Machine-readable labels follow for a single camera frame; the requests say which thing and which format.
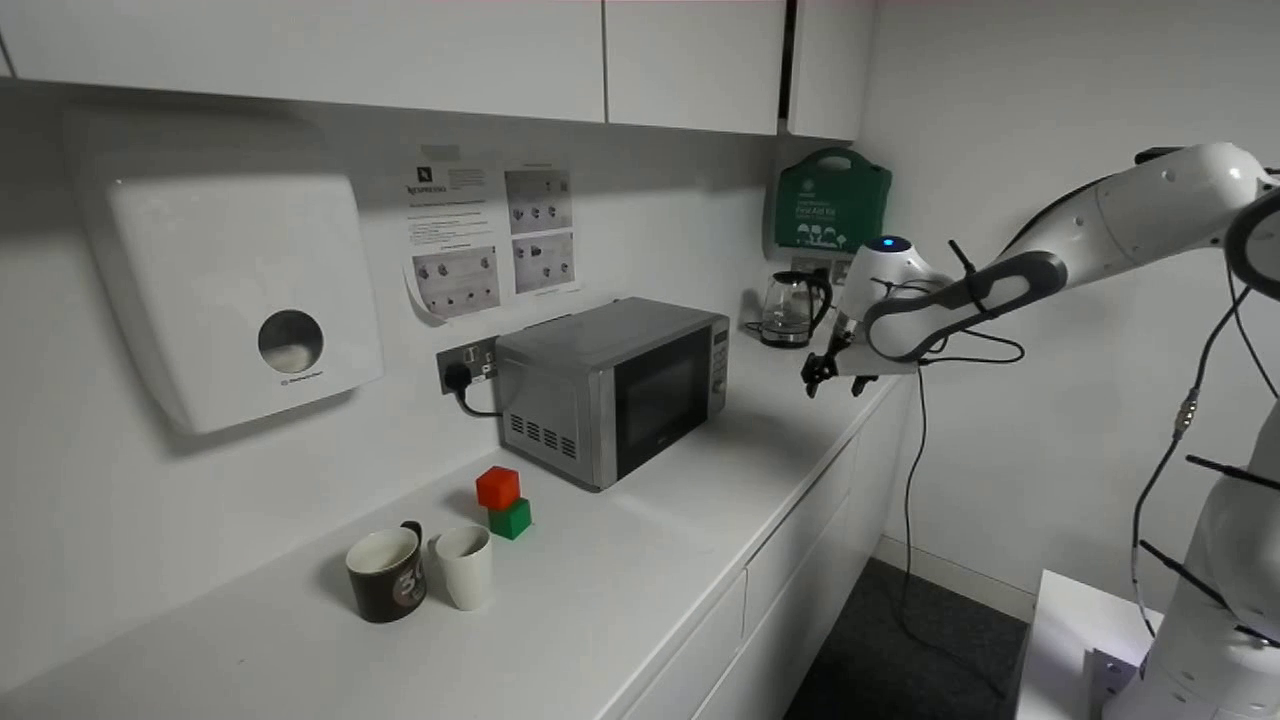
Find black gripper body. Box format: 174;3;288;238
810;317;873;392

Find white robot base table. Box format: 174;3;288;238
1011;570;1152;720

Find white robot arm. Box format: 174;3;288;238
801;138;1280;720

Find silver microwave oven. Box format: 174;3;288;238
495;297;728;490

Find glass electric kettle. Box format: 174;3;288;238
759;266;830;349

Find green first aid box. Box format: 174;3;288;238
771;146;892;257

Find white base cabinets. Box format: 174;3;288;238
583;385;923;720

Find white upper cabinets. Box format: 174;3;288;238
0;0;876;138

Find green cube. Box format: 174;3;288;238
486;499;532;538

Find red cube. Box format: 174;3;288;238
474;464;520;510

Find white mug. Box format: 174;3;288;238
433;526;495;612

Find dark brown mug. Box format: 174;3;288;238
342;521;427;624

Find white paper towel dispenser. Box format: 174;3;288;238
75;138;379;436

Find right wall poster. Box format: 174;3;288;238
502;166;576;291

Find wall poster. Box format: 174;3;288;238
405;158;500;324
502;166;576;291

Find wall socket with black plug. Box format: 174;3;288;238
437;341;495;415

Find left wall poster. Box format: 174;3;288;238
405;158;500;324

